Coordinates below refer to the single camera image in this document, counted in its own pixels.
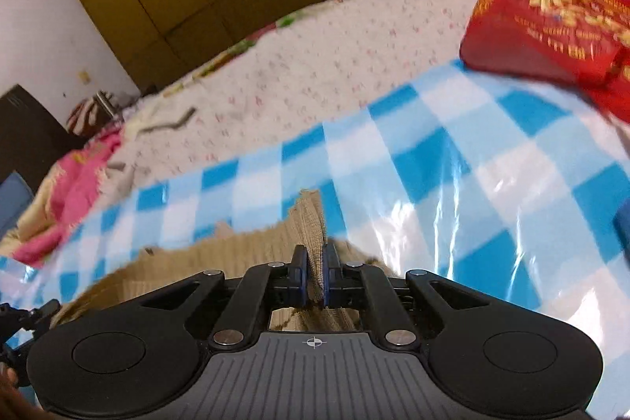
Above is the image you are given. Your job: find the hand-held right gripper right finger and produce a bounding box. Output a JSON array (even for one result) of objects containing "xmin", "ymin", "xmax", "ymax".
[{"xmin": 322, "ymin": 244, "xmax": 489, "ymax": 349}]

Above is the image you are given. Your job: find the red striped cloth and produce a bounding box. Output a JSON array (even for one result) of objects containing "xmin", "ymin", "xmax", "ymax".
[{"xmin": 66, "ymin": 98, "xmax": 124, "ymax": 140}]

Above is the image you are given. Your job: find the blue pillow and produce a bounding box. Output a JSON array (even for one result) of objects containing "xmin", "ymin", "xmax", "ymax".
[{"xmin": 0, "ymin": 171, "xmax": 36, "ymax": 235}]

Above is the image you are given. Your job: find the white floral bed sheet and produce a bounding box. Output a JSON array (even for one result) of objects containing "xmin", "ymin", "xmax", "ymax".
[{"xmin": 106, "ymin": 0, "xmax": 508, "ymax": 204}]

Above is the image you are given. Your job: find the blue knit sweater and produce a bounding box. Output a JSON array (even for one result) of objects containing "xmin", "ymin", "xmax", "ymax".
[{"xmin": 613, "ymin": 206, "xmax": 630, "ymax": 264}]

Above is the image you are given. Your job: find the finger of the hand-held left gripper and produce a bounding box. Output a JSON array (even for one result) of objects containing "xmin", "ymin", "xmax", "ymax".
[{"xmin": 0, "ymin": 299, "xmax": 61, "ymax": 338}]

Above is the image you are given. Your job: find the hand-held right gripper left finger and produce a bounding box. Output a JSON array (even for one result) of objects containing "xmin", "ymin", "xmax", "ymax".
[{"xmin": 140, "ymin": 244, "xmax": 311, "ymax": 349}]

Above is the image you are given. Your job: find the pink floral blanket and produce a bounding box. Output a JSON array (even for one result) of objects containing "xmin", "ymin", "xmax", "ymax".
[{"xmin": 0, "ymin": 130, "xmax": 130, "ymax": 268}]

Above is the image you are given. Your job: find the beige crumpled cloth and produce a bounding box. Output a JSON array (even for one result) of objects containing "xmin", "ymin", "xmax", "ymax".
[{"xmin": 138, "ymin": 107, "xmax": 198, "ymax": 136}]

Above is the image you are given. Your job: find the dark wooden headboard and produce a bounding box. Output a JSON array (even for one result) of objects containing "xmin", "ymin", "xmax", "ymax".
[{"xmin": 0, "ymin": 84, "xmax": 87, "ymax": 204}]

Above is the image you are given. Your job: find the red plastic bag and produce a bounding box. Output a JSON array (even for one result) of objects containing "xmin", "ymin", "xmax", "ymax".
[{"xmin": 459, "ymin": 0, "xmax": 630, "ymax": 126}]

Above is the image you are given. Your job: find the blue checkered plastic sheet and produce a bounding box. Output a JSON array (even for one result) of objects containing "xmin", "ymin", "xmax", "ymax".
[{"xmin": 0, "ymin": 58, "xmax": 630, "ymax": 420}]

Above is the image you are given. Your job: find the beige striped knit sweater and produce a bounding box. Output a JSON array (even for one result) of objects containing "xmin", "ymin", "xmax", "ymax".
[{"xmin": 49, "ymin": 189, "xmax": 389, "ymax": 333}]

